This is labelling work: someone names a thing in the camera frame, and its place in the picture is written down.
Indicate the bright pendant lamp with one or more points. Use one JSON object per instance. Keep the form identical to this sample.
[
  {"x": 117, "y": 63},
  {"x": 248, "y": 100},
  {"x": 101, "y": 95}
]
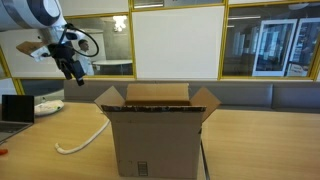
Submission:
[{"x": 120, "y": 22}]

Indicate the round white background table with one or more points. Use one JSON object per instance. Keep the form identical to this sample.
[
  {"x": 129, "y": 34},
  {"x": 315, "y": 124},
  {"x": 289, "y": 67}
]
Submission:
[{"x": 113, "y": 62}]

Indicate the person in white shirt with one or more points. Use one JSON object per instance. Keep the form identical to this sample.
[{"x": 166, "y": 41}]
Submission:
[{"x": 86, "y": 61}]

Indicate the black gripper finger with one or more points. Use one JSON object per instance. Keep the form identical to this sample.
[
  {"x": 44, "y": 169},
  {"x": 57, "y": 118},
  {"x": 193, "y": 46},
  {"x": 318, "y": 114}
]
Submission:
[
  {"x": 78, "y": 73},
  {"x": 67, "y": 73}
]

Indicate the small orange object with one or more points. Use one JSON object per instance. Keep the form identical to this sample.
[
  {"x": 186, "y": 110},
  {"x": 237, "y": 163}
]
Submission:
[{"x": 2, "y": 152}]

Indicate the white rounded bag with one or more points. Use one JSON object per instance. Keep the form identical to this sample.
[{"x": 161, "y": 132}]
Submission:
[{"x": 48, "y": 107}]

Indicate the grey upholstered bench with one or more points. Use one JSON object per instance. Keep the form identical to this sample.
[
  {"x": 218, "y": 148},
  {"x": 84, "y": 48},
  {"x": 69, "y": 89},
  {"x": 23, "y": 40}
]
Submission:
[{"x": 240, "y": 93}]

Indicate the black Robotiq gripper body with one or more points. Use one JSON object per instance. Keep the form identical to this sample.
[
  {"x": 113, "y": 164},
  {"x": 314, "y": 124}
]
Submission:
[{"x": 61, "y": 55}]

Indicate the large white wall board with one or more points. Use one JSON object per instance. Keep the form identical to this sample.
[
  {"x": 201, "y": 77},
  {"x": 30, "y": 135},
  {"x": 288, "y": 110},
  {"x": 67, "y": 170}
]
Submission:
[{"x": 178, "y": 43}]

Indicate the grey laptop with dark screen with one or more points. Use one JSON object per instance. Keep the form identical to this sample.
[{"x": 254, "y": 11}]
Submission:
[{"x": 16, "y": 110}]

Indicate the white framed glass door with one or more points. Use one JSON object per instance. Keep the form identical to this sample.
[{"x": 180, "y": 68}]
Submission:
[
  {"x": 273, "y": 43},
  {"x": 305, "y": 43}
]

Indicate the open brown cardboard box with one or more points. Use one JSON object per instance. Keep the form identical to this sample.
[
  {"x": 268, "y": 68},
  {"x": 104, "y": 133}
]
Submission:
[{"x": 156, "y": 143}]

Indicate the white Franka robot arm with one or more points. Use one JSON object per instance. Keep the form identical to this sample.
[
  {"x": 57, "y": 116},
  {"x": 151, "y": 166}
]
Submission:
[{"x": 26, "y": 13}]

